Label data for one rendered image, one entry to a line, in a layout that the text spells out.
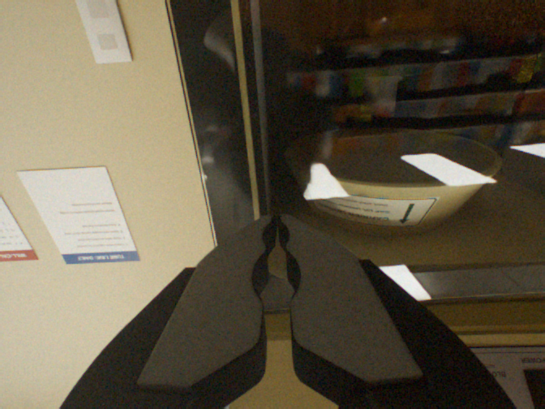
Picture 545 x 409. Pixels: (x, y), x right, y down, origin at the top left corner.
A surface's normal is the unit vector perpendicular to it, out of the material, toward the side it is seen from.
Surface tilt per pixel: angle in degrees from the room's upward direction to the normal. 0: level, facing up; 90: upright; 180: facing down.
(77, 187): 90
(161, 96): 90
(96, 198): 90
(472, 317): 180
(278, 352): 135
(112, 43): 90
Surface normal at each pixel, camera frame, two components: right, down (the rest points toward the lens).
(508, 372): -0.05, -0.30
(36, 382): -0.01, 0.46
